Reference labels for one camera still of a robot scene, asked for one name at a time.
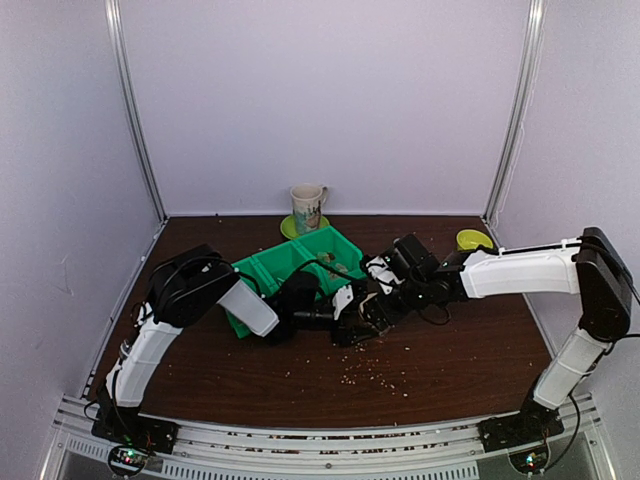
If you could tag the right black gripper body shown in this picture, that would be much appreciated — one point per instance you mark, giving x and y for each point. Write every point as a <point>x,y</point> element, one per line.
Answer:
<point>413,300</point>

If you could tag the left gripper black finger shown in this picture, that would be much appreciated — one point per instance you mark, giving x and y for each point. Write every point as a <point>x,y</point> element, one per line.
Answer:
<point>358,288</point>
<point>358,334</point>

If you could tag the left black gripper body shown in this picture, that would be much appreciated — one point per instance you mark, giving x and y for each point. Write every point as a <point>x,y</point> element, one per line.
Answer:
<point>339,335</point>

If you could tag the green candy bin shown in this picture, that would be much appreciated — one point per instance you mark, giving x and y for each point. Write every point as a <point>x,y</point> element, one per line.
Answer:
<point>337,259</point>
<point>240,329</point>
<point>265,271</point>

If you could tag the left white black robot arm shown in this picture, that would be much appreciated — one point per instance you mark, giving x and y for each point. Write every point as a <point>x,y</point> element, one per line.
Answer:
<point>182,290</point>

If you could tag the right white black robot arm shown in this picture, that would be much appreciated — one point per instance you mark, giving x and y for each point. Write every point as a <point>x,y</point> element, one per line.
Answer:
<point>412,279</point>

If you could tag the lime green bowl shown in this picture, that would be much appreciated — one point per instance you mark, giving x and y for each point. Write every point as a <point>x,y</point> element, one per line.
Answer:
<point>472,240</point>

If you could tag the green saucer plate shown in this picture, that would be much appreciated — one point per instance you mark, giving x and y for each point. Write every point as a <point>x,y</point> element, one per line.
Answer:
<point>288,229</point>

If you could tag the patterned ceramic mug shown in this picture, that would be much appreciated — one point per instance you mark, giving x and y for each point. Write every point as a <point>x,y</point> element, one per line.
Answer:
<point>307,203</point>

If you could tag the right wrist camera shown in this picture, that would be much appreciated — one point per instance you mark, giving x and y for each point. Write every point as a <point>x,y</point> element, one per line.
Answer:
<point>380,272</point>

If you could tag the front aluminium rail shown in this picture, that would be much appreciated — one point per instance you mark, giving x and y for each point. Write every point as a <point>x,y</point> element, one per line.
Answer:
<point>443,450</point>

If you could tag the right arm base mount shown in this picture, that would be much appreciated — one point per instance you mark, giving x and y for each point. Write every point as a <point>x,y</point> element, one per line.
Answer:
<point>498,433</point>

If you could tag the right aluminium frame post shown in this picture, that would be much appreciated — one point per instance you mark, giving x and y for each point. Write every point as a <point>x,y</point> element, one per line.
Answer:
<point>523,89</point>

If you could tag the aluminium frame post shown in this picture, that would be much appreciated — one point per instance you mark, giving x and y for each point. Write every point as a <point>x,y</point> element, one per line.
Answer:
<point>117,37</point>
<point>523,89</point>

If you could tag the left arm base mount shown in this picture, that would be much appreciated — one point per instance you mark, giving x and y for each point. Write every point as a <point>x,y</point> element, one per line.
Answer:
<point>140,432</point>

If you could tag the left aluminium frame post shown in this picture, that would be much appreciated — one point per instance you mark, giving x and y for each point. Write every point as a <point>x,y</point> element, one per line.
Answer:
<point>117,37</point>

